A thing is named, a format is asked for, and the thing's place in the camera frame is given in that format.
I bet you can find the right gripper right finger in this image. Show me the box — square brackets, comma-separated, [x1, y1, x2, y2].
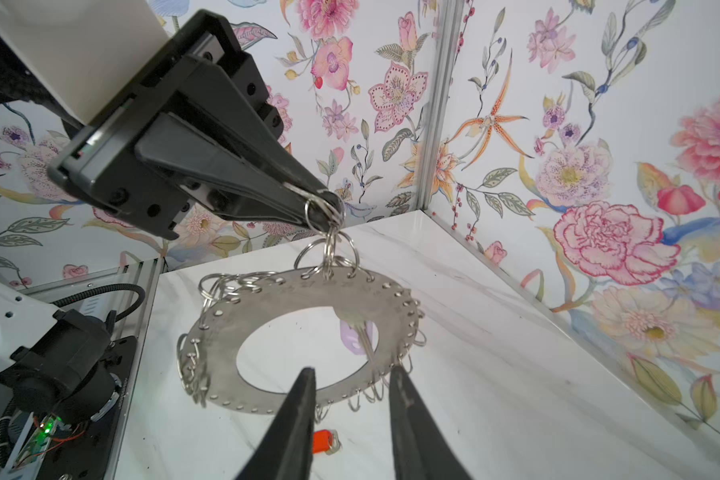
[389, 366, 471, 480]

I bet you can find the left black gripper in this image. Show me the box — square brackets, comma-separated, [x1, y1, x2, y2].
[48, 10, 344, 240]

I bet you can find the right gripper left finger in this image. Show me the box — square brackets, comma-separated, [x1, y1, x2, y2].
[237, 367, 316, 480]

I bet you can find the red key tag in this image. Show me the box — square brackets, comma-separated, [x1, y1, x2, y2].
[312, 429, 341, 455]

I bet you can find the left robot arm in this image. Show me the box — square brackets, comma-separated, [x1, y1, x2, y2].
[0, 1, 344, 424]

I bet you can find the lilac key head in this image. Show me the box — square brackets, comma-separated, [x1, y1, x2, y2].
[339, 320, 376, 355]

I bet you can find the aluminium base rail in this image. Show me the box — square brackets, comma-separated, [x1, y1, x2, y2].
[0, 259, 166, 479]

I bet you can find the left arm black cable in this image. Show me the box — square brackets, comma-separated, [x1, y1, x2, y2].
[50, 283, 148, 325]

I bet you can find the left aluminium corner post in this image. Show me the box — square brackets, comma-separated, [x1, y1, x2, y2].
[416, 0, 466, 211]

